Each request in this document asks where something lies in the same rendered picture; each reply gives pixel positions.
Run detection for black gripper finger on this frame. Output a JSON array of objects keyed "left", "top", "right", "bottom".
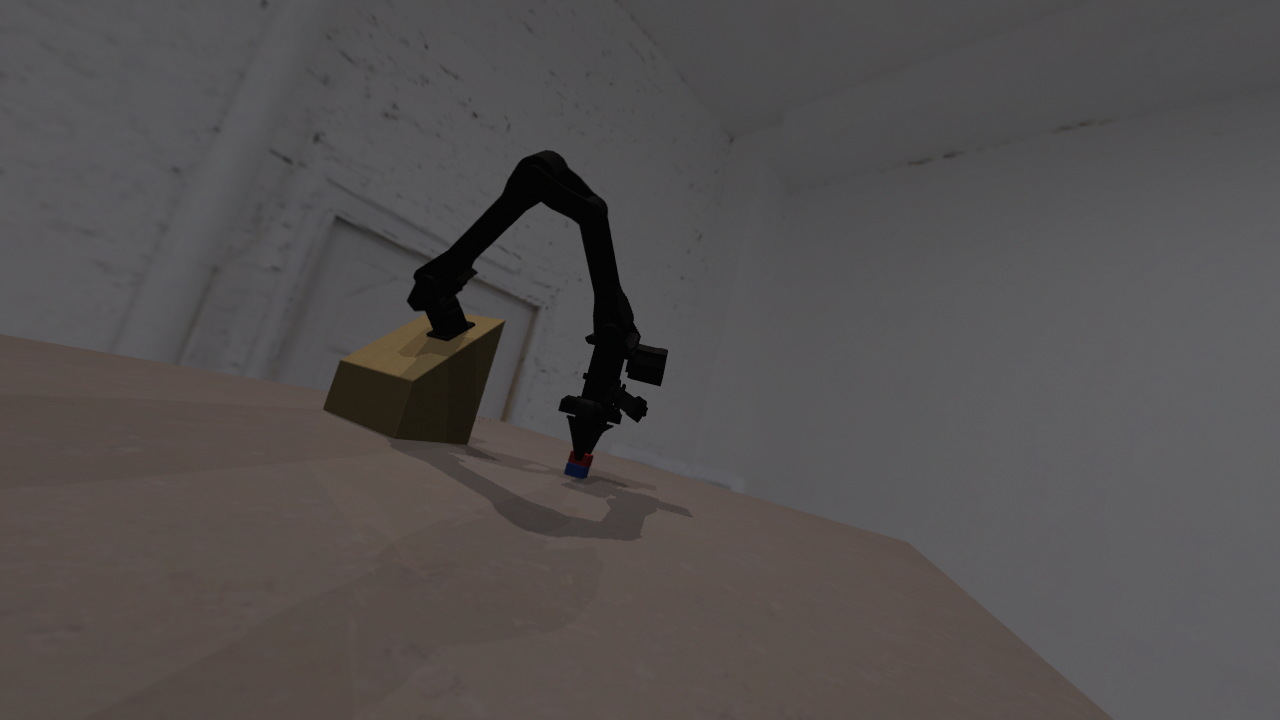
[
  {"left": 585, "top": 424, "right": 613, "bottom": 455},
  {"left": 567, "top": 415, "right": 605, "bottom": 461}
]

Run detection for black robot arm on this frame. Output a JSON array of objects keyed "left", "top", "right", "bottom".
[{"left": 407, "top": 150, "right": 668, "bottom": 421}]

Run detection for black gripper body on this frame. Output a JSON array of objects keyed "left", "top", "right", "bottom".
[{"left": 558, "top": 368, "right": 622, "bottom": 424}]

